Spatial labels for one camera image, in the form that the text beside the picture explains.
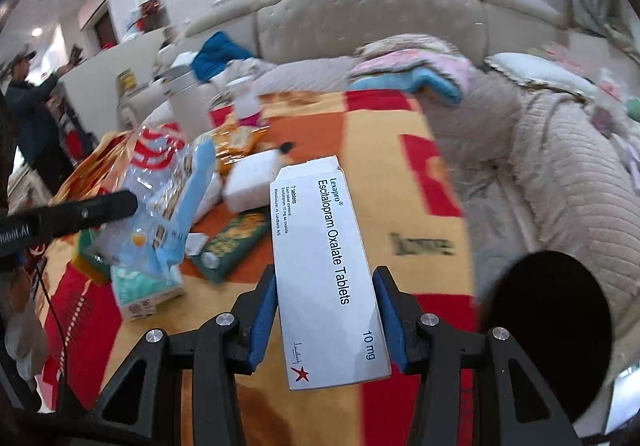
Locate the blue cloth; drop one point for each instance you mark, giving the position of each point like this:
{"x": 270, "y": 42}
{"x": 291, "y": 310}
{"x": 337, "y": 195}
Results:
{"x": 220, "y": 53}

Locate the white medicine box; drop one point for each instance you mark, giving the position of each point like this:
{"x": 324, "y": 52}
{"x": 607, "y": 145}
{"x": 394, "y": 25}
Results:
{"x": 320, "y": 276}

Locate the orange red printed blanket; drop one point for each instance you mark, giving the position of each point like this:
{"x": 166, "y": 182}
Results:
{"x": 380, "y": 151}

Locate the orange snack packet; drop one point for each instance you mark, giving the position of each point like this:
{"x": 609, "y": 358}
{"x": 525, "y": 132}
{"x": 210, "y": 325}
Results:
{"x": 235, "y": 141}

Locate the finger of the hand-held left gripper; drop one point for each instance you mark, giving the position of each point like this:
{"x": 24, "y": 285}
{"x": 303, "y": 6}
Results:
{"x": 85, "y": 213}

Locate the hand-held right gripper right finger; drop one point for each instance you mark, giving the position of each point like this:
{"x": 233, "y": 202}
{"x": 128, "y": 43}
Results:
{"x": 390, "y": 321}

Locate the green plush toy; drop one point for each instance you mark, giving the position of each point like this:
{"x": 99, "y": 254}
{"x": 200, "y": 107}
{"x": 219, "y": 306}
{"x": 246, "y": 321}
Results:
{"x": 634, "y": 108}

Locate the folded pink blue blanket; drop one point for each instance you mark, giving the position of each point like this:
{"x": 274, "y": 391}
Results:
{"x": 430, "y": 76}

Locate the white pillow gold trim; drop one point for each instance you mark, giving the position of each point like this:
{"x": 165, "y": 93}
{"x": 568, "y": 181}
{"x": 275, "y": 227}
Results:
{"x": 535, "y": 68}

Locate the orange foil bag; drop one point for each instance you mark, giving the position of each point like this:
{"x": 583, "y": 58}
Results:
{"x": 85, "y": 166}

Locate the black trash bin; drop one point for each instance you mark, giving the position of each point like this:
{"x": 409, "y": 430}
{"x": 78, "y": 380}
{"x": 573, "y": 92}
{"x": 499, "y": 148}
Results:
{"x": 545, "y": 336}

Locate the beige quilted sofa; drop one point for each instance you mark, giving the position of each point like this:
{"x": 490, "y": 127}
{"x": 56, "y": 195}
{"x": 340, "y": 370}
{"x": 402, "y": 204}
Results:
{"x": 565, "y": 186}

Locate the small clear bottle pink cap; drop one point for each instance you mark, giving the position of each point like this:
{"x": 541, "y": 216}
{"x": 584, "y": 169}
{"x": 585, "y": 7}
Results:
{"x": 247, "y": 108}

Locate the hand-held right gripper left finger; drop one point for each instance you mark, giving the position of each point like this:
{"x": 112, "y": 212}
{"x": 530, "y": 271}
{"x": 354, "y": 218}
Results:
{"x": 262, "y": 321}

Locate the green white tissue pack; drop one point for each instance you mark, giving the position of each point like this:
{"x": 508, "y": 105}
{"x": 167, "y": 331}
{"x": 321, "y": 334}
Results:
{"x": 145, "y": 291}

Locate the white low cabinet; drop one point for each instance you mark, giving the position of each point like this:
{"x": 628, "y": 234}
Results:
{"x": 100, "y": 86}

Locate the clear plastic bag red print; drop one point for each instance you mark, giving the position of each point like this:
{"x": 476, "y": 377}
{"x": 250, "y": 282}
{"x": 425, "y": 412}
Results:
{"x": 150, "y": 151}

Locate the green snack packet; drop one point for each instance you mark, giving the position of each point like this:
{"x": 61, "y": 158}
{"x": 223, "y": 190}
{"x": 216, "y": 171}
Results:
{"x": 235, "y": 238}

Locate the light blue white packet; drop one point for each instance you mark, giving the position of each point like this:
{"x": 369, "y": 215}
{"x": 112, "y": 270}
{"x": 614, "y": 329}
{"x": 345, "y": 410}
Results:
{"x": 195, "y": 181}

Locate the white foam block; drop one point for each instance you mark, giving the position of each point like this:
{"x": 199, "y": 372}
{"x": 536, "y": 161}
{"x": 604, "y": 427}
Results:
{"x": 250, "y": 181}

